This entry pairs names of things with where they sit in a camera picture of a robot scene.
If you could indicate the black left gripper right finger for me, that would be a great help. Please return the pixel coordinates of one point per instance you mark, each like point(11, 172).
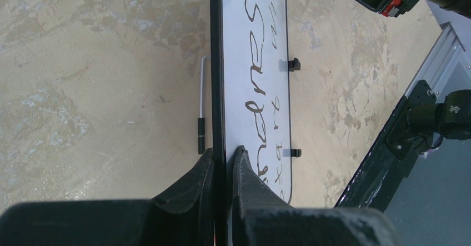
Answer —
point(260, 217)

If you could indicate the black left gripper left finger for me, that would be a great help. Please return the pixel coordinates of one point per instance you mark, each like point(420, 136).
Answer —
point(180, 215)

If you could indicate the white whiteboard black frame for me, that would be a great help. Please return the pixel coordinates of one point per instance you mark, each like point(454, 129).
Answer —
point(250, 89)

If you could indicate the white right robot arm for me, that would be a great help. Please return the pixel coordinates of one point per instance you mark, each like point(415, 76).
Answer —
point(452, 118)

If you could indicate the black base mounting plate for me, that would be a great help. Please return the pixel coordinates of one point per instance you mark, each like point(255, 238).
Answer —
point(391, 157)

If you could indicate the aluminium extrusion rail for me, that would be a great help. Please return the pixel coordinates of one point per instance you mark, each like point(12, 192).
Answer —
point(446, 68)

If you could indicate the black wire easel stand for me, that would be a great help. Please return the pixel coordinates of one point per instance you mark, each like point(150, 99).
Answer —
point(293, 65)

